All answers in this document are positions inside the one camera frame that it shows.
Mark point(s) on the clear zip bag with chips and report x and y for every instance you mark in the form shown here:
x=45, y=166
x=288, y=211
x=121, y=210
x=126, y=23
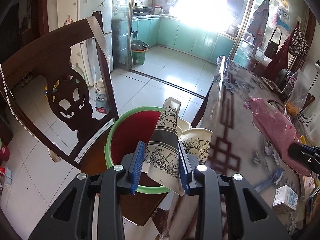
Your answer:
x=299, y=93

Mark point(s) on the floral crushed paper cup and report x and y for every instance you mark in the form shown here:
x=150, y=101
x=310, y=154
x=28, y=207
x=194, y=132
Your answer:
x=161, y=162

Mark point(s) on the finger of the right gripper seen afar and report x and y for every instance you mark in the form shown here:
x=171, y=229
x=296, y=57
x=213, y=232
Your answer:
x=308, y=156

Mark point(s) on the hanging blue red towel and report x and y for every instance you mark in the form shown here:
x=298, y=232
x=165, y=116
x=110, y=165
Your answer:
x=258, y=25

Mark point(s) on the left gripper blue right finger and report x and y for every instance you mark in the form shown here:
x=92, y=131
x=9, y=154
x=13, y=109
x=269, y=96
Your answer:
x=248, y=215

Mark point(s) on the white refrigerator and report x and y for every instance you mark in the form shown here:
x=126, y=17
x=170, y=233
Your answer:
x=92, y=18

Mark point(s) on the black shoulder bag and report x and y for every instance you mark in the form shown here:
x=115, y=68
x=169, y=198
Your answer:
x=272, y=47

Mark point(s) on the green red trash bucket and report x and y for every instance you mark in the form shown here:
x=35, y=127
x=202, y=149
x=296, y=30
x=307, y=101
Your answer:
x=126, y=146

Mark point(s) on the green kitchen trash bin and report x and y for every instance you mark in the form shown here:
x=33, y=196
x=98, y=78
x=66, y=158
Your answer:
x=138, y=49

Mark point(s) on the blue white small carton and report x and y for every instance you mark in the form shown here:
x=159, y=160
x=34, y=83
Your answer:
x=285, y=199

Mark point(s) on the pink Pocky foil bag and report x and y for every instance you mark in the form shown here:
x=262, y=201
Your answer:
x=278, y=130

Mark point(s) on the dark patterned hanging bag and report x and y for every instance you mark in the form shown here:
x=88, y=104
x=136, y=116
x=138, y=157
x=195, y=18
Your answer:
x=298, y=45

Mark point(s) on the teal kitchen cabinets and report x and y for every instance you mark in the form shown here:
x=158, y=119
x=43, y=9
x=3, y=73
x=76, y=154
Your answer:
x=173, y=34

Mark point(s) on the black wok on stove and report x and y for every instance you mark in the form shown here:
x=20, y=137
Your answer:
x=137, y=9

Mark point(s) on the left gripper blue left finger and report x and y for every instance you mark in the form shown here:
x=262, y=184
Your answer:
x=71, y=214

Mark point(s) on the carved dark wooden chair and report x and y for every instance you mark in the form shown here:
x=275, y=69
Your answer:
x=67, y=95

